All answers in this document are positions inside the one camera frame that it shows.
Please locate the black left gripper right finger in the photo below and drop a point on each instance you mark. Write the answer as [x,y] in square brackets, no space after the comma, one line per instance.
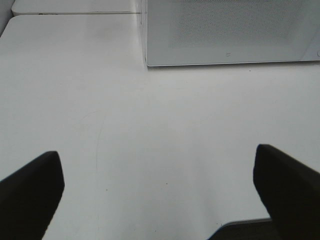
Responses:
[290,192]

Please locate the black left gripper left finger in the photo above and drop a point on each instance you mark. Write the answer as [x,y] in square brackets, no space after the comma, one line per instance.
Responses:
[29,198]

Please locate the white microwave oven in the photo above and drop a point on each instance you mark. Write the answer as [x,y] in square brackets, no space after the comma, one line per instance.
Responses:
[312,30]

